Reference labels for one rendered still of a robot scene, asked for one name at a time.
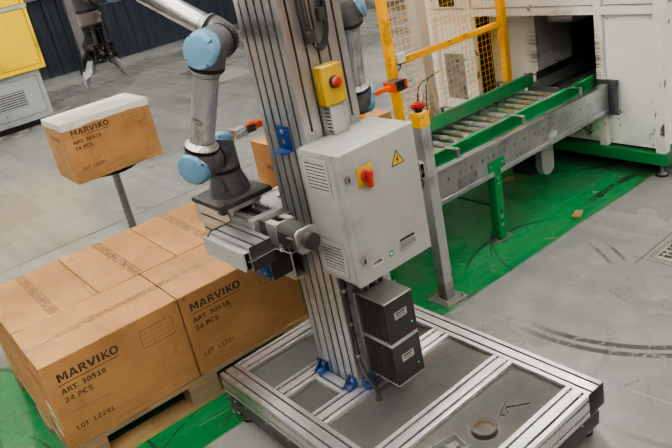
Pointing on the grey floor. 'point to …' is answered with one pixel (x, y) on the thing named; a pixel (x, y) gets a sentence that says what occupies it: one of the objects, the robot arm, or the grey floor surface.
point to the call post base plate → (448, 301)
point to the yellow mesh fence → (447, 37)
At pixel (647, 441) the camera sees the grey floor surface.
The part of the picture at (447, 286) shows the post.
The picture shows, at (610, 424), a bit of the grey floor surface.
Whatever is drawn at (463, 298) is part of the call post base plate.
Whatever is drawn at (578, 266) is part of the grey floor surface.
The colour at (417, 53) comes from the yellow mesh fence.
